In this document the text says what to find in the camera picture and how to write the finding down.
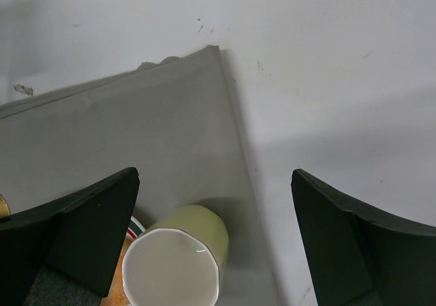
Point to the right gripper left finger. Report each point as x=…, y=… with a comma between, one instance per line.
x=65, y=252

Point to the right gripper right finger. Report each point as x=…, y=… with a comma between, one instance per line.
x=359, y=254

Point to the orange glazed donut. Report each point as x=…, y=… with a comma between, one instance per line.
x=116, y=295

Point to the white plate green rim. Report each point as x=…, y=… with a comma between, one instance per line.
x=134, y=230

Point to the light green mug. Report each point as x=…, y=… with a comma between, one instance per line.
x=180, y=260

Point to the grey placemat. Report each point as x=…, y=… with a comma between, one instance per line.
x=177, y=123

